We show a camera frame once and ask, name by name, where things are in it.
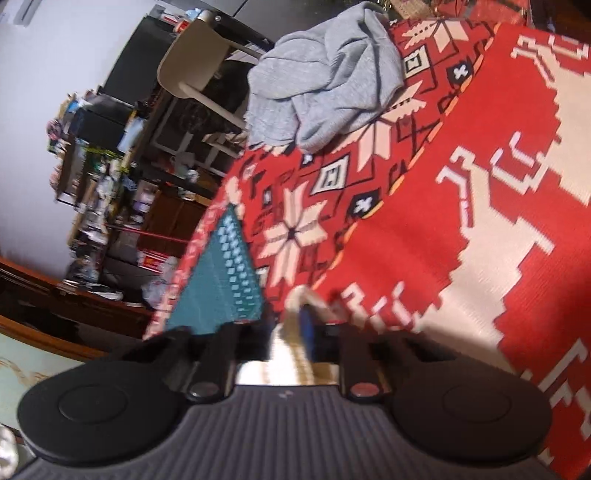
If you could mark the green cutting mat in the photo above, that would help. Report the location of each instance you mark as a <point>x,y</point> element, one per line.
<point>221,281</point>

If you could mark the red patterned blanket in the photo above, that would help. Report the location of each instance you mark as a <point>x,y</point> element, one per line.
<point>438,221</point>

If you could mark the beige chair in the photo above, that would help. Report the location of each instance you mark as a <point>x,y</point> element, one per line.
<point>194,60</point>

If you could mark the red and white box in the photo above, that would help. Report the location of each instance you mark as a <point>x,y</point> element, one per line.
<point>157,261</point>

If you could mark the brown wooden drawer cabinet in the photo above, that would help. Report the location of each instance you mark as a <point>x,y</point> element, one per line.
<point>171,217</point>

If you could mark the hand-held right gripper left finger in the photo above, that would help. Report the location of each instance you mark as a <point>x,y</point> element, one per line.
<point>251,341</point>

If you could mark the grey garment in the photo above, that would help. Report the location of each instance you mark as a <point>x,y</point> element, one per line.
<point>323,78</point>

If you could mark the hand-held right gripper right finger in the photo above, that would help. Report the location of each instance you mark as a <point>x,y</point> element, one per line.
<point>307,334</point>

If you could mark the white knit sweater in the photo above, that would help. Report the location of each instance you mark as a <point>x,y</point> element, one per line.
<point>286,364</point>

